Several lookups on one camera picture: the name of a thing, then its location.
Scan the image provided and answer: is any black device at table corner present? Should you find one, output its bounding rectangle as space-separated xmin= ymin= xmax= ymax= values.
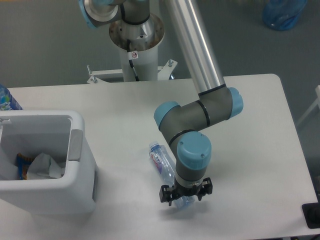
xmin=302 ymin=202 xmax=320 ymax=229

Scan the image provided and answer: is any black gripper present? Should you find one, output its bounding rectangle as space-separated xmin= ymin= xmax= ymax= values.
xmin=159 ymin=177 xmax=213 ymax=206

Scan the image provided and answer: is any white tissue wrapper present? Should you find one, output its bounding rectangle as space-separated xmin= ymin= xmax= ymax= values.
xmin=26 ymin=153 xmax=66 ymax=180

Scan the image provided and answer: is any black cable on pedestal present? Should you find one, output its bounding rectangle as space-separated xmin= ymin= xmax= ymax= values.
xmin=126 ymin=39 xmax=140 ymax=82

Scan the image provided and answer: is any orange blue snack wrapper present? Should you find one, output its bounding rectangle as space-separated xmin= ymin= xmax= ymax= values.
xmin=16 ymin=153 xmax=35 ymax=180

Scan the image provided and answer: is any white frame at right edge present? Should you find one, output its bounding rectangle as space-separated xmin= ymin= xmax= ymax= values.
xmin=296 ymin=85 xmax=320 ymax=129

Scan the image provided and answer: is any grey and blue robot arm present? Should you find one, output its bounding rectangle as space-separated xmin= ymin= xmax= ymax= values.
xmin=78 ymin=0 xmax=243 ymax=203

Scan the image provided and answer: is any blue labelled bottle at edge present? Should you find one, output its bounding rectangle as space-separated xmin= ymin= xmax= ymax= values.
xmin=0 ymin=84 xmax=23 ymax=111

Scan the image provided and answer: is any clear plastic water bottle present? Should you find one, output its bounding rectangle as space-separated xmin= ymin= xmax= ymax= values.
xmin=149 ymin=141 xmax=195 ymax=210

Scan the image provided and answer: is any white trash can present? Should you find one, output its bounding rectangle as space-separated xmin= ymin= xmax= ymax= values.
xmin=0 ymin=110 xmax=98 ymax=215

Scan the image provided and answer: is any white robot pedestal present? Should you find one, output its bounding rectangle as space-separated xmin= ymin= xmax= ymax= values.
xmin=87 ymin=13 xmax=178 ymax=84

